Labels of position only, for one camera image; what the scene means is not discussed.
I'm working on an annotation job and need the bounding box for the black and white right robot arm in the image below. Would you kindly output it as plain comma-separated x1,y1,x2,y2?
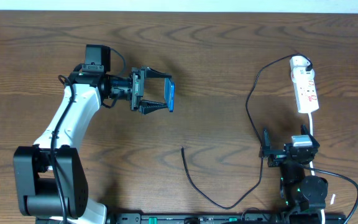
261,125,328,224

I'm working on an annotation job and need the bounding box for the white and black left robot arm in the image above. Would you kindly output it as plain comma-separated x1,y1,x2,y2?
13,65,175,223

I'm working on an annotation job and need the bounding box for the black charger cable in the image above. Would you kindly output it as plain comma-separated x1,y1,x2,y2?
180,53,314,210

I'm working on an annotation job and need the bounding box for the white power strip cord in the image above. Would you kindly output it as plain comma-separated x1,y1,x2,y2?
307,112,326,224

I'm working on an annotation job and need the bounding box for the white power strip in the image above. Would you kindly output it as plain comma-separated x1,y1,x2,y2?
291,67,319,114

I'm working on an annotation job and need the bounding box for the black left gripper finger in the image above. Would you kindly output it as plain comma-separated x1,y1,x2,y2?
143,67,172,78
139,100,168,114

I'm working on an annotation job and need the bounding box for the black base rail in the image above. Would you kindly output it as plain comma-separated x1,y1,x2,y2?
104,212,347,224

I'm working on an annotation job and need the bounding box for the blue Galaxy smartphone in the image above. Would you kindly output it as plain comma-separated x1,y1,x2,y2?
164,78,175,112

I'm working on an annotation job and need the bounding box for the white USB charger plug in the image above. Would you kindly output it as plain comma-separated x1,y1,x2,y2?
290,55,315,83

